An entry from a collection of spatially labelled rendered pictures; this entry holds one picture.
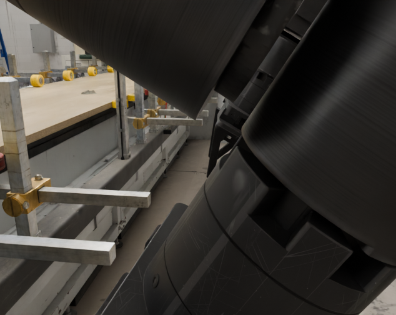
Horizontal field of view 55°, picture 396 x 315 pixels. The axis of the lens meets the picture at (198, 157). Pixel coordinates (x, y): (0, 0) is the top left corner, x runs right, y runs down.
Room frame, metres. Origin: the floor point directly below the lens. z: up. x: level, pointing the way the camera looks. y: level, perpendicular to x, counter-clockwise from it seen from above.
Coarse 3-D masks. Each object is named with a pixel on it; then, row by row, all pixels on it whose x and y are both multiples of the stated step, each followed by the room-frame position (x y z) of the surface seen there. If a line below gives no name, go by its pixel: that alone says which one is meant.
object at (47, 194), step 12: (0, 192) 0.88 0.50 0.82; (48, 192) 0.87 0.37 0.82; (60, 192) 0.86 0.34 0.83; (72, 192) 0.86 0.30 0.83; (84, 192) 0.86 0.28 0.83; (96, 192) 0.86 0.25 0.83; (108, 192) 0.86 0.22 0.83; (120, 192) 0.86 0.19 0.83; (132, 192) 0.86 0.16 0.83; (144, 192) 0.86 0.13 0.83; (96, 204) 0.85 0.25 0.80; (108, 204) 0.85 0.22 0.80; (120, 204) 0.84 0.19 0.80; (132, 204) 0.84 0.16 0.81; (144, 204) 0.83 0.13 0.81
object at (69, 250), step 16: (0, 240) 0.62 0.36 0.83; (16, 240) 0.62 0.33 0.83; (32, 240) 0.62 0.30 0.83; (48, 240) 0.62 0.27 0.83; (64, 240) 0.62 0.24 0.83; (80, 240) 0.62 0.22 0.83; (0, 256) 0.61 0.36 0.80; (16, 256) 0.61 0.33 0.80; (32, 256) 0.60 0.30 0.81; (48, 256) 0.60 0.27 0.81; (64, 256) 0.60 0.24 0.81; (80, 256) 0.59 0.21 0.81; (96, 256) 0.59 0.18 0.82; (112, 256) 0.60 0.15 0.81
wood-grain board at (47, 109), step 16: (80, 80) 3.08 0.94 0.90; (96, 80) 3.08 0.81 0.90; (112, 80) 3.08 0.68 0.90; (128, 80) 3.08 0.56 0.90; (32, 96) 2.09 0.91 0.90; (48, 96) 2.09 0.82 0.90; (64, 96) 2.09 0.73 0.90; (80, 96) 2.09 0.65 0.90; (96, 96) 2.09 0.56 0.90; (112, 96) 2.09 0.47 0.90; (32, 112) 1.57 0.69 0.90; (48, 112) 1.57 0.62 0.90; (64, 112) 1.57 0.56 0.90; (80, 112) 1.57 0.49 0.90; (96, 112) 1.69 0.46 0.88; (0, 128) 1.26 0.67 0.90; (32, 128) 1.26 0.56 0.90; (48, 128) 1.28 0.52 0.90; (0, 144) 1.04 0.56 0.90
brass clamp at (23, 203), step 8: (32, 184) 0.89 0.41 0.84; (40, 184) 0.89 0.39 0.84; (48, 184) 0.92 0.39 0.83; (8, 192) 0.83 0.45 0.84; (16, 192) 0.83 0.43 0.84; (32, 192) 0.85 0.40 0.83; (8, 200) 0.80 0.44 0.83; (16, 200) 0.80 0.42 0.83; (24, 200) 0.82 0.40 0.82; (32, 200) 0.84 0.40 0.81; (8, 208) 0.81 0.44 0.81; (16, 208) 0.80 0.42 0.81; (24, 208) 0.81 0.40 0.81; (32, 208) 0.84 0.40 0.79; (16, 216) 0.80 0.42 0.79
